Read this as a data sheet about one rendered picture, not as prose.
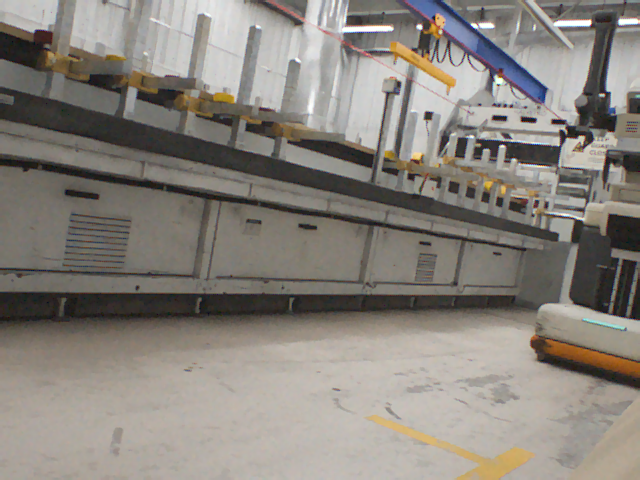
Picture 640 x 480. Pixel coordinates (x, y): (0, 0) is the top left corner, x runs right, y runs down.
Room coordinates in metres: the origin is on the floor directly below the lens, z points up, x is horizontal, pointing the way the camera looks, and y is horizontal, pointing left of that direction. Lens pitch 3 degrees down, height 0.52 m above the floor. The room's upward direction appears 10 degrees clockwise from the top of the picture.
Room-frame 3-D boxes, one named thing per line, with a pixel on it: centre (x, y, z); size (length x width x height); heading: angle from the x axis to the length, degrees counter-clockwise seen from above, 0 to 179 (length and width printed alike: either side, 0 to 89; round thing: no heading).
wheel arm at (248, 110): (2.24, 0.42, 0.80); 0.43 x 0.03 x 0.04; 53
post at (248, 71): (2.44, 0.34, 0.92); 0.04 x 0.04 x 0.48; 53
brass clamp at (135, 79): (2.06, 0.63, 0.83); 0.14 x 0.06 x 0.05; 143
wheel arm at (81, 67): (1.84, 0.72, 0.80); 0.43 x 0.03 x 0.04; 53
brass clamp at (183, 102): (2.26, 0.48, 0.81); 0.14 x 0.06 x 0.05; 143
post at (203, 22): (2.24, 0.49, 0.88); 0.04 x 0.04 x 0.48; 53
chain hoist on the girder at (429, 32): (8.68, -1.07, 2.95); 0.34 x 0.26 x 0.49; 143
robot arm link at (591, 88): (2.94, -1.11, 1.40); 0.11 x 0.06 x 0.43; 53
